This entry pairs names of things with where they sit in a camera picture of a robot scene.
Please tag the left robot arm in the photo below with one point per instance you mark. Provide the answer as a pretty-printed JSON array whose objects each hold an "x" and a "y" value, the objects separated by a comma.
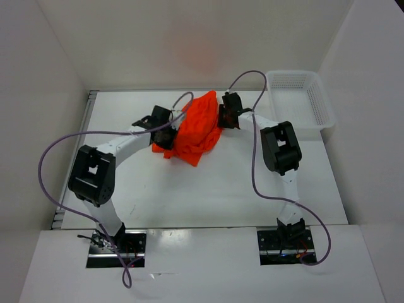
[{"x": 93, "y": 176}]

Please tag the aluminium table edge rail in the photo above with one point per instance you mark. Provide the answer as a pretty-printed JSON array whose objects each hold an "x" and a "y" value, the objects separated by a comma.
[{"x": 60, "y": 213}]

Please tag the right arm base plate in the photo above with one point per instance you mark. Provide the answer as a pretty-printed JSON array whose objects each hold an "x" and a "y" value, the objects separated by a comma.
[{"x": 273, "y": 252}]

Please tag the orange shorts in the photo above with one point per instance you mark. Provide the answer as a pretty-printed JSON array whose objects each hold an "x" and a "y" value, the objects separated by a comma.
[{"x": 198, "y": 133}]

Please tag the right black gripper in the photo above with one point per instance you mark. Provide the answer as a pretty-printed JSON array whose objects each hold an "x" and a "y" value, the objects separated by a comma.
[{"x": 221, "y": 124}]

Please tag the white plastic basket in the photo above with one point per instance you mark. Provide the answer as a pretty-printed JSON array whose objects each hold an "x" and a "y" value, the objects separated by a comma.
[{"x": 300, "y": 97}]

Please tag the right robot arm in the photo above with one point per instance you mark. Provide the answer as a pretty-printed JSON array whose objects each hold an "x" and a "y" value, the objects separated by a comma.
[{"x": 281, "y": 155}]

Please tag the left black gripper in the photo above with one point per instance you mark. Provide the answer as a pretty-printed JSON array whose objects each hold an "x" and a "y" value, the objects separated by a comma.
[{"x": 170, "y": 144}]

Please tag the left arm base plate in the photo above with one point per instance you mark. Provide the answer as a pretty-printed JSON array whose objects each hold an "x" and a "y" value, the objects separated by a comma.
[{"x": 102, "y": 255}]

